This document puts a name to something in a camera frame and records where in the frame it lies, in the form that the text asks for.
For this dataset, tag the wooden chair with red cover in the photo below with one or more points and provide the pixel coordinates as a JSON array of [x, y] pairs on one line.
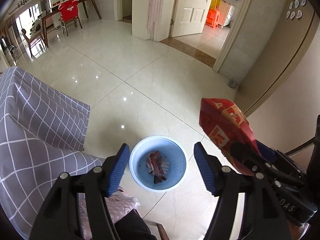
[[68, 11]]

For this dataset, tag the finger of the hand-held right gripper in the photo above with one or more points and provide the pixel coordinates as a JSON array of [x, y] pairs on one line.
[[243, 153], [267, 152]]

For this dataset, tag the white panel door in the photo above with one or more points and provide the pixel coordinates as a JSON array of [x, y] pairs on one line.
[[192, 7]]

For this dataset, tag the orange plastic stool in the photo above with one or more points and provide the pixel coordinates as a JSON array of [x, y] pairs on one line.
[[212, 18]]

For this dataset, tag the wooden seat frame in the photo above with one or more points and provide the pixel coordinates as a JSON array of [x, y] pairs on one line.
[[156, 230]]

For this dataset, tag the grey checked tablecloth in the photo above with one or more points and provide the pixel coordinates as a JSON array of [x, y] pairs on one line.
[[37, 130]]

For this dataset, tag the crumpled red wrapper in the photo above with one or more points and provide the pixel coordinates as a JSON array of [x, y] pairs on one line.
[[156, 162]]

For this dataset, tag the light blue plastic bin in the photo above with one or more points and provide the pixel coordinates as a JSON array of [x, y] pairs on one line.
[[140, 155]]

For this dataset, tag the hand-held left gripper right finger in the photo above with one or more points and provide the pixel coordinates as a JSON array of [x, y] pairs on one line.
[[205, 170]]

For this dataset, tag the dark wooden dining table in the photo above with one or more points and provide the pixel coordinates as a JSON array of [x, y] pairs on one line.
[[50, 15]]

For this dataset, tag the yellow cabinet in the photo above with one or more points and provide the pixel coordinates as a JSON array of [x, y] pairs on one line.
[[215, 1]]

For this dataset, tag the white appliance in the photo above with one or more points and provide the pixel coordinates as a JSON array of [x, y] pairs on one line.
[[228, 13]]

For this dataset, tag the red snack packet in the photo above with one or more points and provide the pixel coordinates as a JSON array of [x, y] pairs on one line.
[[220, 122]]

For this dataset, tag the brown wooden chair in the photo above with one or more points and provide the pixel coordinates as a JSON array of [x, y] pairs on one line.
[[32, 40]]

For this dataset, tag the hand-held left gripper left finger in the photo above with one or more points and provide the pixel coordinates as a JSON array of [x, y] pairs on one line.
[[118, 170]]

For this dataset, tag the pink patterned cloth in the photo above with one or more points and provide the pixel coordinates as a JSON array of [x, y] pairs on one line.
[[120, 205]]

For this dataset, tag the pale pink curtain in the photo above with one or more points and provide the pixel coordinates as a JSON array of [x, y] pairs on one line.
[[155, 7]]

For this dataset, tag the person's dark clothed leg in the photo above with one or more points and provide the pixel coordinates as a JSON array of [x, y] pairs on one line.
[[135, 227]]

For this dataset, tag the group of white wall stickers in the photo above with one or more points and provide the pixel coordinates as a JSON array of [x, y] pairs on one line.
[[296, 3]]

